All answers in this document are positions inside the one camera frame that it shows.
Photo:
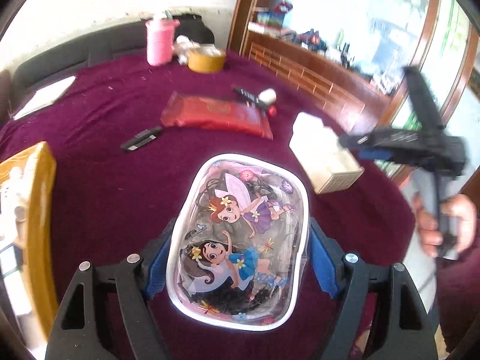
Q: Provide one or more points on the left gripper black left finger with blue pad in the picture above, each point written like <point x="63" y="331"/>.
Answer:
<point x="134" y="280"/>

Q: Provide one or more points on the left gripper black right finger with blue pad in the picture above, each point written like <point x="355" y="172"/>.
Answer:
<point x="400" y="328"/>

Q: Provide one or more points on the beige cardboard box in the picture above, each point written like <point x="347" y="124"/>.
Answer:
<point x="329" y="167"/>

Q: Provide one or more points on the cartoon fairy clear pouch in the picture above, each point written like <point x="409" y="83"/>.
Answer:
<point x="238" y="245"/>

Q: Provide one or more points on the maroon sleeved forearm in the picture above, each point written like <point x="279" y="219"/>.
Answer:
<point x="458" y="293"/>

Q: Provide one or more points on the right hand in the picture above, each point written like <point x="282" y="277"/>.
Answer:
<point x="459" y="206"/>

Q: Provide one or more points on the brown wooden cabinet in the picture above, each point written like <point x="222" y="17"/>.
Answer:
<point x="349" y="55"/>

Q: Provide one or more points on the yellow-rimmed cardboard box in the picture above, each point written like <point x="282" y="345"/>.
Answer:
<point x="27" y="182"/>

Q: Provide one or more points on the small white bottle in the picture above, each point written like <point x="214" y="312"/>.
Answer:
<point x="268" y="96"/>

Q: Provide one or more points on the black marker red cap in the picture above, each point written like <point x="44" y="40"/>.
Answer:
<point x="253" y="100"/>

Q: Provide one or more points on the small black marker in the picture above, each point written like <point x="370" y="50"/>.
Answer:
<point x="141" y="139"/>

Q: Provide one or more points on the white folded paper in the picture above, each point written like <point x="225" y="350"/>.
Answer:
<point x="45" y="97"/>

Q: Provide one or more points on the yellow tape roll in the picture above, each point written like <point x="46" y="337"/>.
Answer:
<point x="206" y="59"/>

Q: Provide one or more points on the red booklet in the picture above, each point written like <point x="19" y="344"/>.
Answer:
<point x="191" y="111"/>

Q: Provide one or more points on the crumpled white tissue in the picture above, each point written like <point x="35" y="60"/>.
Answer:
<point x="182" y="46"/>

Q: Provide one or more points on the black leather sofa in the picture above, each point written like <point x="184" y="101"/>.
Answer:
<point x="71" y="56"/>

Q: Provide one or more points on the pink sleeved water bottle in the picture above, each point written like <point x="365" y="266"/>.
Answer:
<point x="160" y="32"/>

